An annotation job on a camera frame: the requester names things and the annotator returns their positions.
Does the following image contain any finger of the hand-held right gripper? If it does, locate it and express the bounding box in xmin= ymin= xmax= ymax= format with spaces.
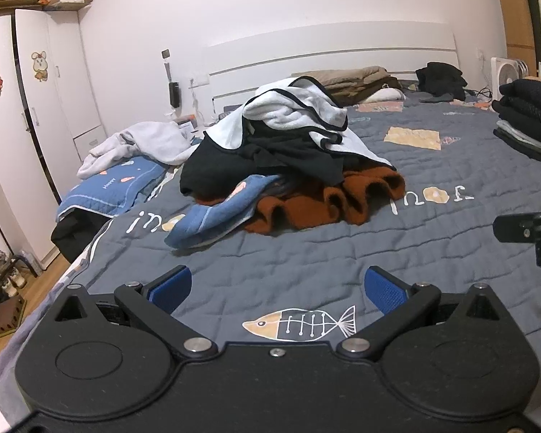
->
xmin=493 ymin=211 xmax=541 ymax=242

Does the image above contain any white fan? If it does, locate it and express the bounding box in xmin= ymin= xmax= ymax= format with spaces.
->
xmin=491 ymin=57 xmax=530 ymax=100

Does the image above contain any row of shoes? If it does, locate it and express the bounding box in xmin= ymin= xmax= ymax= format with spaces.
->
xmin=0 ymin=250 xmax=34 ymax=353

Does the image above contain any white headboard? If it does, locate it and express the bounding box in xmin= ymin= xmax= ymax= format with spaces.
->
xmin=201 ymin=22 xmax=459 ymax=120

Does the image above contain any black garment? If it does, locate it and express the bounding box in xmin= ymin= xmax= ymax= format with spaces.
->
xmin=179 ymin=124 xmax=370 ymax=197

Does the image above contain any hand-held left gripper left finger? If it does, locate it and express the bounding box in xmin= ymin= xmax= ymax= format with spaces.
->
xmin=52 ymin=265 xmax=219 ymax=362

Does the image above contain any white wardrobe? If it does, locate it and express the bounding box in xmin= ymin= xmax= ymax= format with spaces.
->
xmin=0 ymin=9 xmax=108 ymax=271

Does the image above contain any rust brown sweater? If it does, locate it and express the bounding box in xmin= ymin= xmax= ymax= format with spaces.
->
xmin=194 ymin=166 xmax=406 ymax=235

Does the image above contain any stack of folded clothes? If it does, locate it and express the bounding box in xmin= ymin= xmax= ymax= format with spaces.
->
xmin=492 ymin=79 xmax=541 ymax=170

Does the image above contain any black clothes pile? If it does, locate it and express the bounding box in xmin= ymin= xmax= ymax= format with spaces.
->
xmin=415 ymin=61 xmax=469 ymax=102

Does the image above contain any white black-trimmed garment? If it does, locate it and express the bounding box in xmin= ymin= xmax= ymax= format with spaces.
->
xmin=203 ymin=76 xmax=393 ymax=170

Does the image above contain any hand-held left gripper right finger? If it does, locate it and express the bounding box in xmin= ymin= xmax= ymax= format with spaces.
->
xmin=336 ymin=265 xmax=501 ymax=362

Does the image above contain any blue quilted cloth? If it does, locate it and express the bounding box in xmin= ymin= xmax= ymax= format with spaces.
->
xmin=163 ymin=174 xmax=282 ymax=250

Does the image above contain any tan folded blanket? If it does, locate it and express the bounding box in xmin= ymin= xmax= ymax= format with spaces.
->
xmin=291 ymin=66 xmax=391 ymax=88

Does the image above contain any tall cardboard sheet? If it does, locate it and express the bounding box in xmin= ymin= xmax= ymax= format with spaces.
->
xmin=491 ymin=0 xmax=538 ymax=77

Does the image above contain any blue printed pillow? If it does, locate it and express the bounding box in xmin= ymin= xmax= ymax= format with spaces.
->
xmin=56 ymin=157 xmax=172 ymax=217

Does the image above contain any light grey hoodie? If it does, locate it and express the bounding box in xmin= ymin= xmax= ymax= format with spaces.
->
xmin=76 ymin=122 xmax=201 ymax=180

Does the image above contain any black cloth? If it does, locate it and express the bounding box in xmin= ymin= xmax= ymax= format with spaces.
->
xmin=50 ymin=210 xmax=113 ymax=263

